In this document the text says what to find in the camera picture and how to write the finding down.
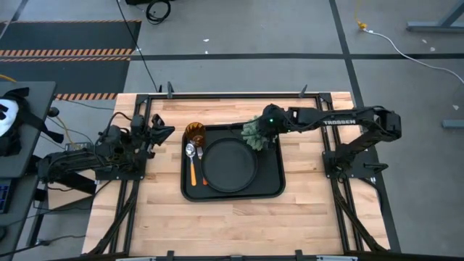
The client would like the coiled black cable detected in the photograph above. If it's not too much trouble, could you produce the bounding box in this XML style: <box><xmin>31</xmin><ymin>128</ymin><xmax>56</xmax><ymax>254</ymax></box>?
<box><xmin>145</xmin><ymin>0</ymin><xmax>172</xmax><ymax>26</ymax></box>

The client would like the long black floor cable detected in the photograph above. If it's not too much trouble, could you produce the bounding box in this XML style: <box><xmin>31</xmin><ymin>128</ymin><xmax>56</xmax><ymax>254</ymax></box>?
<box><xmin>115</xmin><ymin>0</ymin><xmax>161</xmax><ymax>92</ymax></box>

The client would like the grey table leg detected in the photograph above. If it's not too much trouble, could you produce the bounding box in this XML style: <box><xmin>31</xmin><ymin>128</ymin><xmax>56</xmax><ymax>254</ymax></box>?
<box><xmin>405</xmin><ymin>0</ymin><xmax>464</xmax><ymax>34</ymax></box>

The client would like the white floor cable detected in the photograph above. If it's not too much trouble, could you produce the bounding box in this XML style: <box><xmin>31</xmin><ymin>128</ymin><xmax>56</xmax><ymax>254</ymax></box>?
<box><xmin>364</xmin><ymin>28</ymin><xmax>464</xmax><ymax>85</ymax></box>

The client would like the spoon with orange handle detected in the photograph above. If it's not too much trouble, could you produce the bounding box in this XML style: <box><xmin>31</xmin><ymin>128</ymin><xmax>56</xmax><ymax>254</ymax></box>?
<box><xmin>184</xmin><ymin>142</ymin><xmax>198</xmax><ymax>187</ymax></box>

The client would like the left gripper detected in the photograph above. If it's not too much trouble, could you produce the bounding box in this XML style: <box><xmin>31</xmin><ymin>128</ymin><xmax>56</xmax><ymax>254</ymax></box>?
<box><xmin>130</xmin><ymin>113</ymin><xmax>176</xmax><ymax>154</ymax></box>

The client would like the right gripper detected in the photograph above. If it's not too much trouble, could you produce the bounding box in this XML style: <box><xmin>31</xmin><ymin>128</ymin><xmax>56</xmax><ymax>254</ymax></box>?
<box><xmin>260</xmin><ymin>104</ymin><xmax>291</xmax><ymax>151</ymax></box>

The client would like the black side desk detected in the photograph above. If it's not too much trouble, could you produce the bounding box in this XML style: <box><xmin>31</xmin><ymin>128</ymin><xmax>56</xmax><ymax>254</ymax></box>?
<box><xmin>0</xmin><ymin>80</ymin><xmax>58</xmax><ymax>257</ymax></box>

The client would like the fork with orange handle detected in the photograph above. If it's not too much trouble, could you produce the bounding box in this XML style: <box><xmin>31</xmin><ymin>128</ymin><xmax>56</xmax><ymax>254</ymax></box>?
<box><xmin>196</xmin><ymin>146</ymin><xmax>209</xmax><ymax>186</ymax></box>

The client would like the green succulent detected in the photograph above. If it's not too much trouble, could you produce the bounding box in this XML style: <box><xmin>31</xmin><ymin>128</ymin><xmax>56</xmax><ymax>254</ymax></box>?
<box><xmin>240</xmin><ymin>115</ymin><xmax>271</xmax><ymax>152</ymax></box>

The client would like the black striped floor mat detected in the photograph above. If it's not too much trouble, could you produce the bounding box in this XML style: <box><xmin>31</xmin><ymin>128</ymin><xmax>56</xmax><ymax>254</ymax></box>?
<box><xmin>0</xmin><ymin>19</ymin><xmax>143</xmax><ymax>102</ymax></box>

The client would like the black rectangular tray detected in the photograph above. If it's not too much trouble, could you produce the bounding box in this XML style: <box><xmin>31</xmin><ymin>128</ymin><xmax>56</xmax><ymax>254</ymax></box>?
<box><xmin>180</xmin><ymin>123</ymin><xmax>286</xmax><ymax>203</ymax></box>

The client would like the yellow plug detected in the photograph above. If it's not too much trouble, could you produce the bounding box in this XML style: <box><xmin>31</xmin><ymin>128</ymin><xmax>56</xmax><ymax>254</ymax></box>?
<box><xmin>354</xmin><ymin>0</ymin><xmax>368</xmax><ymax>31</ymax></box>

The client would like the white headset with black straps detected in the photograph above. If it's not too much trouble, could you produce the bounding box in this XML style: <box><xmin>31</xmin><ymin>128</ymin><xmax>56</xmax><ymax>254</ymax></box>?
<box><xmin>0</xmin><ymin>86</ymin><xmax>65</xmax><ymax>157</ymax></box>

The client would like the gold crinkled packet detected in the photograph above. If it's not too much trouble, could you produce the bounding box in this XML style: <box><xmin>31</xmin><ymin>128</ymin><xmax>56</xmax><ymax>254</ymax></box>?
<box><xmin>183</xmin><ymin>121</ymin><xmax>207</xmax><ymax>148</ymax></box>

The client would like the black aluminium table frame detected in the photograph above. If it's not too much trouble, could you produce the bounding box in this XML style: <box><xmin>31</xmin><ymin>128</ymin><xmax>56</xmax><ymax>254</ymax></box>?
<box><xmin>86</xmin><ymin>80</ymin><xmax>402</xmax><ymax>261</ymax></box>

